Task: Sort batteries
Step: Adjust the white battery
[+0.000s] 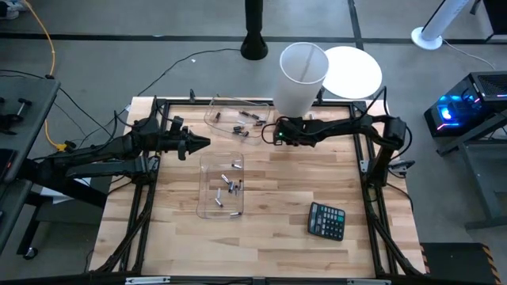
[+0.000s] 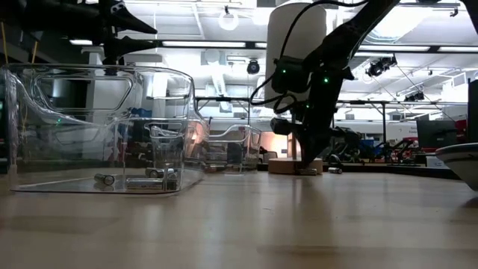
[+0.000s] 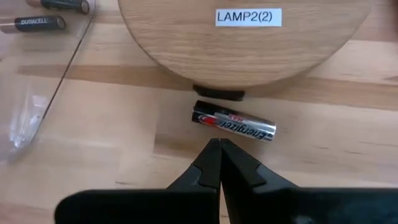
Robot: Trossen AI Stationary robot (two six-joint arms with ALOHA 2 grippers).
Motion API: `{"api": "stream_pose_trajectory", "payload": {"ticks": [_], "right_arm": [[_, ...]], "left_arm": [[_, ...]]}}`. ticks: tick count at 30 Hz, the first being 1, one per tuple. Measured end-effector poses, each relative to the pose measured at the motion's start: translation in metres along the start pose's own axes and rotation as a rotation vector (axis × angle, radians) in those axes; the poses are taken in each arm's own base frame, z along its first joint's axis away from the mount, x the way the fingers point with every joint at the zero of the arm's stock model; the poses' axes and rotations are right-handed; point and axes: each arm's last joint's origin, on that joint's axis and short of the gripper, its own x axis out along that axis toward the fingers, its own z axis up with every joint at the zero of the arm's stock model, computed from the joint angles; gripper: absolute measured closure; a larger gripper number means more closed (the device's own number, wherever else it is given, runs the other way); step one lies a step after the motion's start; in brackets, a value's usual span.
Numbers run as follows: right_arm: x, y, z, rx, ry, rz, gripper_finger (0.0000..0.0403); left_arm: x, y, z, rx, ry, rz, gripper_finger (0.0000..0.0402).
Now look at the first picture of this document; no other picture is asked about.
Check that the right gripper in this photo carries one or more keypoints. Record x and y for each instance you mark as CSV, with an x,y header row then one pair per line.
x,y
293,132

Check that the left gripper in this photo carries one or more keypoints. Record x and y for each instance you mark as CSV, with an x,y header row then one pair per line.
x,y
170,141

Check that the black desk calculator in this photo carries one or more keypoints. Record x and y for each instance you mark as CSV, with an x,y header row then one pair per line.
x,y
325,221

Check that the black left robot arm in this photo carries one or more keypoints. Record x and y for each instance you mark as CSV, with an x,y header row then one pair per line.
x,y
103,148

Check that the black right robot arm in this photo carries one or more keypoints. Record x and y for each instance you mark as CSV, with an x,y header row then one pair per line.
x,y
348,124

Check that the clear plastic bin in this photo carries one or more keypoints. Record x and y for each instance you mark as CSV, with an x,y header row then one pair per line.
x,y
226,124
210,174

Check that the white shade wooden base lamp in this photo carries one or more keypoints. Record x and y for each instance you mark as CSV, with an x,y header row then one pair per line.
x,y
301,87

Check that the black pole stand base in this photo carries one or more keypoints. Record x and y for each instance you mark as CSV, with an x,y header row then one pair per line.
x,y
253,39

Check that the white paper sheet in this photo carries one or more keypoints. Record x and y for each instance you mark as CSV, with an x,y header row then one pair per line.
x,y
53,194
85,181

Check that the grey side table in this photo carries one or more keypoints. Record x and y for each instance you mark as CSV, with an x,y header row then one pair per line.
x,y
39,95

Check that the white fan base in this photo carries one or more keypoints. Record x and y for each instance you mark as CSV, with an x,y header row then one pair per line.
x,y
435,27

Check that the black clamp tool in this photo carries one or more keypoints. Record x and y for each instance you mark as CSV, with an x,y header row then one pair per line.
x,y
17,109

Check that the black device with red light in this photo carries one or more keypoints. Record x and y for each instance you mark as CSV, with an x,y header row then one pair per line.
x,y
6,162

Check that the black computer with coloured lights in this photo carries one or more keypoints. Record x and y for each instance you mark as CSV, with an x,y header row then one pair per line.
x,y
483,91

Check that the dark grey computer stand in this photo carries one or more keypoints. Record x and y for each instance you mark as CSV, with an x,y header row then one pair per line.
x,y
483,178

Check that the black box with hazard stripes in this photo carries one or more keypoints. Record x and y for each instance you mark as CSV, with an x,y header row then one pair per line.
x,y
455,265

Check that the person's shoe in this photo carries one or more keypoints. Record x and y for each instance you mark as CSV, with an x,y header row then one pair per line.
x,y
12,10

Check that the tall black cabinet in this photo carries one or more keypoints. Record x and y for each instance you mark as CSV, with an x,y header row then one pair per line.
x,y
497,16

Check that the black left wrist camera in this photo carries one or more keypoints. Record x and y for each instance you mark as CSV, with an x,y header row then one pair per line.
x,y
177,123

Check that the black aluminium table frame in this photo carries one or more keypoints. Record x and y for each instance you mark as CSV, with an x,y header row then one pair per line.
x,y
340,103

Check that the light metal clamp bracket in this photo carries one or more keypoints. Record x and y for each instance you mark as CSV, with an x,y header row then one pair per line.
x,y
402,167

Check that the silver metal bracket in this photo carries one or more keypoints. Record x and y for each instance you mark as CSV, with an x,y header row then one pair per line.
x,y
368,282
146,280

